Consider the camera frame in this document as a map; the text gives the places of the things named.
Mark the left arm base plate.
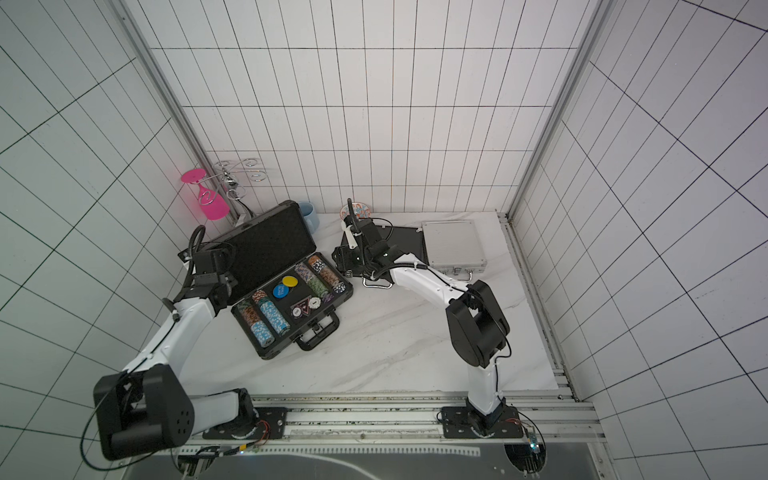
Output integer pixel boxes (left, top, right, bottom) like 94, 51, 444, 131
202, 407, 288, 442

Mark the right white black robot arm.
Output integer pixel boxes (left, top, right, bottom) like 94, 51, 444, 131
332, 199, 511, 426

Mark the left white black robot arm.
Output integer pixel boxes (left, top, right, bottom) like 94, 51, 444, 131
91, 225, 257, 461

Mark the silver wire glass holder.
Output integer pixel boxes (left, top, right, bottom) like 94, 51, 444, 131
213, 157, 268, 226

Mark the blue round chip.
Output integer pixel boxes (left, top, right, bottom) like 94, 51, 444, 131
272, 283, 291, 299

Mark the aluminium mounting rail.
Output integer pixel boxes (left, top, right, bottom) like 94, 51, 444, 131
122, 394, 604, 448

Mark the colourful patterned bowl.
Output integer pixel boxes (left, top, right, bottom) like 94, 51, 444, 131
339, 202, 372, 220

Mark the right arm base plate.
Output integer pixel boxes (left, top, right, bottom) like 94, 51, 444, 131
436, 405, 526, 440

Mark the light blue mug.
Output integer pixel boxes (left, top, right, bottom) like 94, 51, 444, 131
298, 202, 320, 234

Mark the silver poker case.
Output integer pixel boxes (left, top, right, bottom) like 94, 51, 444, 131
421, 220, 488, 280

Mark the yellow round chip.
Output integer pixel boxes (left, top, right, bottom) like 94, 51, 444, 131
281, 275, 299, 288

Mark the pink wine glass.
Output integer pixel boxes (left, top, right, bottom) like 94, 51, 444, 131
181, 168, 230, 221

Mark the black poker case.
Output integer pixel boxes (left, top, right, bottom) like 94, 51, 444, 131
212, 201, 353, 360
361, 220, 428, 289

